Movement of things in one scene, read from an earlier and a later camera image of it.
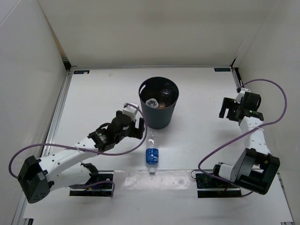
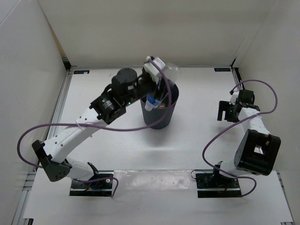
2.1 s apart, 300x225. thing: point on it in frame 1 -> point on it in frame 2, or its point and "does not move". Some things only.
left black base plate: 104,190 does not move
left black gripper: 136,132 -> 161,91
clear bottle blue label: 152,152 -> 153,100
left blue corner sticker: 80,71 does not move
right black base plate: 209,186 does not move
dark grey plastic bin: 158,96 does not move
